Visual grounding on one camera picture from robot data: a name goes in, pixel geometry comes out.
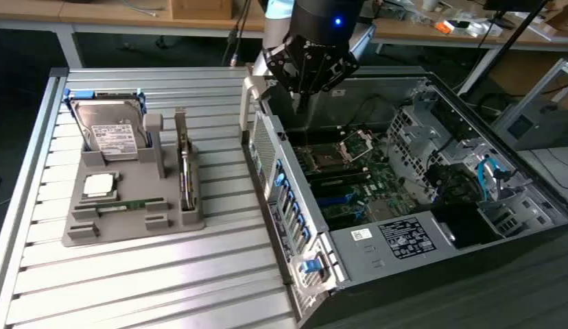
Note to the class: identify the metal socket cover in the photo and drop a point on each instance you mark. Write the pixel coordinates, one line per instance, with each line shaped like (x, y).
(362, 135)

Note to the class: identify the grey power supply unit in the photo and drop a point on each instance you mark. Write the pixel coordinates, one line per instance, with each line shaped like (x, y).
(357, 253)

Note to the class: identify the green RAM stick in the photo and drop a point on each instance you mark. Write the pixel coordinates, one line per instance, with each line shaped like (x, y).
(340, 181)
(123, 205)

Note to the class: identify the aluminium profile frame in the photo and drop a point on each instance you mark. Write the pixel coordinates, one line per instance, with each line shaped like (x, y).
(538, 85)

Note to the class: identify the black monitor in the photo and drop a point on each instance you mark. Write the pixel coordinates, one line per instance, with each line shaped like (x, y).
(513, 3)

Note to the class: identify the grey computer tower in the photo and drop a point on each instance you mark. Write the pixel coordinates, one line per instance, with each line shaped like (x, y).
(539, 127)

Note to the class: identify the small orange box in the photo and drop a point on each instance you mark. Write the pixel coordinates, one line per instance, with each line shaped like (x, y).
(445, 27)

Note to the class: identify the silver CPU chip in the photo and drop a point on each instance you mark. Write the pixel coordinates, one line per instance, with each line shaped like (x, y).
(97, 185)

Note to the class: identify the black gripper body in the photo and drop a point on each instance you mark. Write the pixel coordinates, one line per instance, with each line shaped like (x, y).
(320, 20)

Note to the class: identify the metal disk bay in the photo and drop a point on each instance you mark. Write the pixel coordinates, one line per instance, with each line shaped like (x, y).
(517, 212)

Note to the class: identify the open black PC case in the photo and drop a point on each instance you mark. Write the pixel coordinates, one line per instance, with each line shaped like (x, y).
(494, 291)

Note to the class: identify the cluttered wooden desk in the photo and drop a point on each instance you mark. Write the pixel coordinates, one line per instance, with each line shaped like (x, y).
(530, 41)

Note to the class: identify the green motherboard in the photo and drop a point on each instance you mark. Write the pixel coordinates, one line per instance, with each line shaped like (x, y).
(385, 185)

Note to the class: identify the black slanted pole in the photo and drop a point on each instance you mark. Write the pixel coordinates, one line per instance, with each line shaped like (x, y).
(502, 48)

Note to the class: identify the grey parts rack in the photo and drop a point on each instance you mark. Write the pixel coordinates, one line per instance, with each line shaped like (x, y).
(128, 222)

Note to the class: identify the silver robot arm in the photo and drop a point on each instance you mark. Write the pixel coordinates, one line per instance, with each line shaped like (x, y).
(274, 41)

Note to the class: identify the hard disk with blue bracket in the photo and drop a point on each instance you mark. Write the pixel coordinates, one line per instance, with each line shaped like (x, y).
(109, 123)

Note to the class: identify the CPU socket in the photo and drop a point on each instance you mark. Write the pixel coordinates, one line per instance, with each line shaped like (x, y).
(327, 159)

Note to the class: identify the long wooden desk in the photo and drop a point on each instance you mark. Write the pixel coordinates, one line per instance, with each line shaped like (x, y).
(36, 13)

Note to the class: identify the graphics card with metal bracket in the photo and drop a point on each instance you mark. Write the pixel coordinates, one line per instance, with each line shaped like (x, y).
(187, 171)

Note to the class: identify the white tape roll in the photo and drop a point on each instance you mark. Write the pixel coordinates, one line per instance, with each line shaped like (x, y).
(482, 30)

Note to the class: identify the blue expansion slot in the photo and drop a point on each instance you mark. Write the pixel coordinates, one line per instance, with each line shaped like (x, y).
(331, 200)

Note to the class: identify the blue case latch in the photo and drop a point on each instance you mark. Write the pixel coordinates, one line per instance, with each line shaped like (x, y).
(310, 266)

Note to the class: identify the perforated metal drive cage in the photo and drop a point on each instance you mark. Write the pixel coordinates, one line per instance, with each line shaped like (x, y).
(417, 137)

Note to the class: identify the white cup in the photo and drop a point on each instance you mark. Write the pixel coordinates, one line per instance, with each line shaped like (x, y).
(431, 4)

